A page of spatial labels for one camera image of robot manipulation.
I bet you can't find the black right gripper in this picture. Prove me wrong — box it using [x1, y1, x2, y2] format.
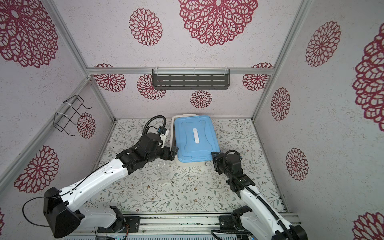
[212, 150, 233, 182]

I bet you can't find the white plastic storage bin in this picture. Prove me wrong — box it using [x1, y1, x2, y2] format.
[170, 114, 212, 167]

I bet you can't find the blue plastic lid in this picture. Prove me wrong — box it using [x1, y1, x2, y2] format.
[175, 115, 220, 163]

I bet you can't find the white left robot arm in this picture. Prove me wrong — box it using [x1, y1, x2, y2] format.
[43, 133, 178, 239]

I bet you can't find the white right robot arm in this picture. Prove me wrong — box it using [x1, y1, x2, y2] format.
[211, 150, 308, 240]

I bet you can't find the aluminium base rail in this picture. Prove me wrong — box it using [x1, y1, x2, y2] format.
[66, 212, 305, 240]

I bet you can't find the dark grey wall shelf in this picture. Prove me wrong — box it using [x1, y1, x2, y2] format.
[152, 69, 231, 90]

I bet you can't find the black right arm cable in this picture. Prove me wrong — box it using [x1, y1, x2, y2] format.
[209, 149, 296, 240]

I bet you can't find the black wire wall rack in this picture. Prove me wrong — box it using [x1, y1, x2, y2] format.
[53, 95, 92, 137]

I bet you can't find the aluminium frame corner post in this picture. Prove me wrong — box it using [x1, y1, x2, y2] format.
[252, 0, 313, 124]

